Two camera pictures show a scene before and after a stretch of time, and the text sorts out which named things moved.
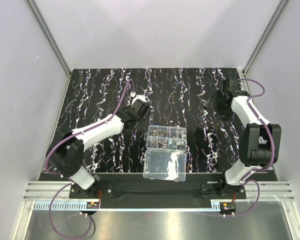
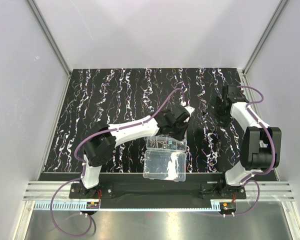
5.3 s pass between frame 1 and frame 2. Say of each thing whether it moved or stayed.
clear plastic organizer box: stayed
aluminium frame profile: stayed
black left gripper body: moved
